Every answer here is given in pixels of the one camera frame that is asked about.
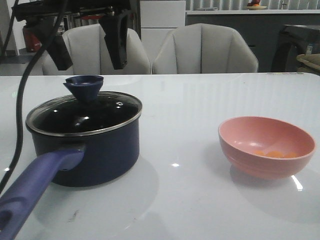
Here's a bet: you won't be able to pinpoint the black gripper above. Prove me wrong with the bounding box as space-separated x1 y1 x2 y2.
12 0 137 71

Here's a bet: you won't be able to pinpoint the glass lid with blue knob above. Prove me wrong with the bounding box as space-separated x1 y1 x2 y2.
25 75 142 137

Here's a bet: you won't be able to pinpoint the dark blue saucepan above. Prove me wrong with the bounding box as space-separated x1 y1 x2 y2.
0 90 143 240

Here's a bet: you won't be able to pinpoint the pink bowl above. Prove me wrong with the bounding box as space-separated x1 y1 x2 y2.
218 116 316 180

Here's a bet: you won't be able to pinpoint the orange ham slices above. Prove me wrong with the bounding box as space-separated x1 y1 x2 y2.
253 150 298 159

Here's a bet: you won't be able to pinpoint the left beige chair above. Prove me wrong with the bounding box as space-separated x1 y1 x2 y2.
42 24 152 76

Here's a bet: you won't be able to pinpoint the beige chair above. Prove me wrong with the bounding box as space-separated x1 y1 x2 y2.
42 24 152 76
152 23 259 75

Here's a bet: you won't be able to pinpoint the red bin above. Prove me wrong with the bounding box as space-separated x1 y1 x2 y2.
22 27 42 53

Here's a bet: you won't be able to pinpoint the white cabinet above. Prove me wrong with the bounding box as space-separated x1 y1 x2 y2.
140 0 186 62

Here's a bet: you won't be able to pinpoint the right beige chair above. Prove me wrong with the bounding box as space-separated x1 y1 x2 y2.
152 23 259 75

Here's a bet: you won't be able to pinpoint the fruit plate on counter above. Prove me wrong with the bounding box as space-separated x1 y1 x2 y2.
245 0 268 11

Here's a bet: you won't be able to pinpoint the grey counter with white top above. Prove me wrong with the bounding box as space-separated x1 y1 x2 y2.
186 9 320 72

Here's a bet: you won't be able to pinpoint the dark appliance at right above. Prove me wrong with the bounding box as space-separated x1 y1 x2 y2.
270 24 320 72

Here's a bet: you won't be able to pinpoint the beige cushion at right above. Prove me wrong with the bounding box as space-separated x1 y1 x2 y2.
296 53 320 76

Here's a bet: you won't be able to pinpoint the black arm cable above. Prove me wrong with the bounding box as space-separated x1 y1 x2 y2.
0 0 70 195

